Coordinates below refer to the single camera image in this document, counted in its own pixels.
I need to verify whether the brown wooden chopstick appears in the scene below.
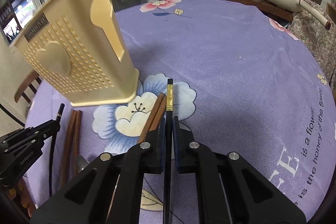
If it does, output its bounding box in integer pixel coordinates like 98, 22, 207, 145
72, 110, 82, 176
137, 93, 164, 144
61, 110, 77, 187
149, 95, 167, 131

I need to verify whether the black gold-banded chopstick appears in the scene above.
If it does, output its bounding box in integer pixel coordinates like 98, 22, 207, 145
163, 79, 173, 224

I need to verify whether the beige plastic utensil holder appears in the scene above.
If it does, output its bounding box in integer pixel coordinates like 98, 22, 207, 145
11, 0, 139, 107

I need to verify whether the metal spoon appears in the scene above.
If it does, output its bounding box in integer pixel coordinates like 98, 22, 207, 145
75, 155, 89, 173

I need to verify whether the wooden chair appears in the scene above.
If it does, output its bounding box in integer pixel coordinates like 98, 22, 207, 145
14, 70, 42, 104

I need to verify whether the purple floral tablecloth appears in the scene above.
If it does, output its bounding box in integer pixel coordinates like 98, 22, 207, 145
24, 0, 336, 224

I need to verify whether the floral cloth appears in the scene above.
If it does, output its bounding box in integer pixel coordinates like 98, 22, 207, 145
288, 0, 335, 88

